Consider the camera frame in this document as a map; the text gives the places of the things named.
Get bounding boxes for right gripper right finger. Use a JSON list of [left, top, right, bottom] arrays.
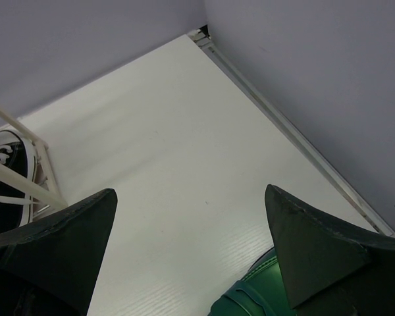
[[265, 185, 395, 315]]

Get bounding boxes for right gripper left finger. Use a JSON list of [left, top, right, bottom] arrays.
[[0, 188, 118, 315]]

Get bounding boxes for cream shoe rack chrome bars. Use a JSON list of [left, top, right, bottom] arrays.
[[0, 108, 68, 219]]

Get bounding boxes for teal velvet shoe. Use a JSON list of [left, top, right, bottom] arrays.
[[209, 248, 296, 316]]

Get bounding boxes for black sneaker right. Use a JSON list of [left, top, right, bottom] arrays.
[[0, 130, 38, 234]]

